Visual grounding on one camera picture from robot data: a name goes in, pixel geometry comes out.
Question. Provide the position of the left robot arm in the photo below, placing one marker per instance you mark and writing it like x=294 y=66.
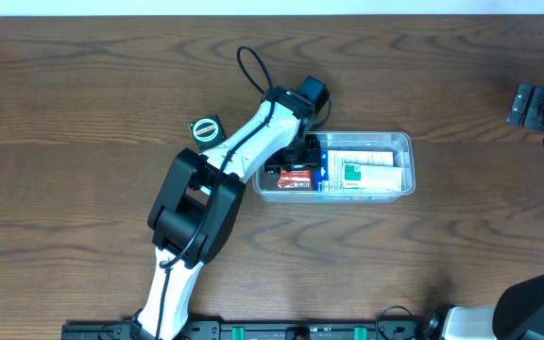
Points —
x=197 y=205

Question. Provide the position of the green round-label box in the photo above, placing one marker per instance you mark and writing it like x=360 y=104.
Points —
x=207 y=132

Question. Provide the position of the clear plastic container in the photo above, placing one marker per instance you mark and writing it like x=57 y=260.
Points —
x=399 y=143

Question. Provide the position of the blue fever patch box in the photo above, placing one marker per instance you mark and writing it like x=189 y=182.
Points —
x=329 y=177

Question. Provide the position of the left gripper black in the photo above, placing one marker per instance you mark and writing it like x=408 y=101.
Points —
x=315 y=152

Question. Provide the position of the red Panadol box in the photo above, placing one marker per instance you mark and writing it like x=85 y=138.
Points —
x=296 y=179

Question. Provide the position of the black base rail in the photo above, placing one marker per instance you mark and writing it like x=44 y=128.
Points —
x=400 y=328

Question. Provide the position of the white green medicine box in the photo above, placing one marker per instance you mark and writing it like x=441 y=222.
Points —
x=372 y=177

